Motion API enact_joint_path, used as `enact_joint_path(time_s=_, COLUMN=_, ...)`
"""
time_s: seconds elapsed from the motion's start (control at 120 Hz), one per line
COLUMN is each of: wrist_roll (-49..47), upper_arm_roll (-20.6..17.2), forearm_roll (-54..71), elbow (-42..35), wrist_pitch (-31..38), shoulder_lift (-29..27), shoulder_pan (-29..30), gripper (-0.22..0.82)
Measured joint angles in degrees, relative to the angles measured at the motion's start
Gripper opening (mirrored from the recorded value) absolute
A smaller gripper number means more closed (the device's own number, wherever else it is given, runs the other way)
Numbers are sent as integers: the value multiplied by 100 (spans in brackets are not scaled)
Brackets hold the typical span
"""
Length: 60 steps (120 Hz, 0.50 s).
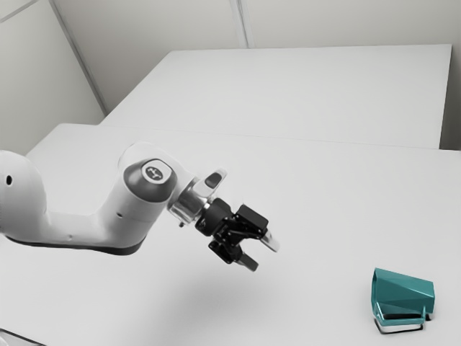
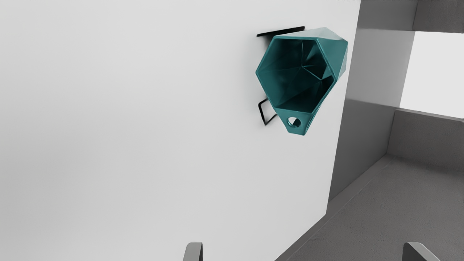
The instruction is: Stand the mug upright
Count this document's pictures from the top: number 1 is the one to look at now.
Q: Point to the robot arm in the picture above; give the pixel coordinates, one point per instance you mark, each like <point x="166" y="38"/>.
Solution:
<point x="90" y="216"/>

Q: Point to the teal faceted mug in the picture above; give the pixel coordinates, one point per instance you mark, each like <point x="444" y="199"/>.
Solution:
<point x="401" y="292"/>

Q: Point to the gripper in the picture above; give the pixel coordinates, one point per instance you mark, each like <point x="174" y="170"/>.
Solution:
<point x="218" y="219"/>

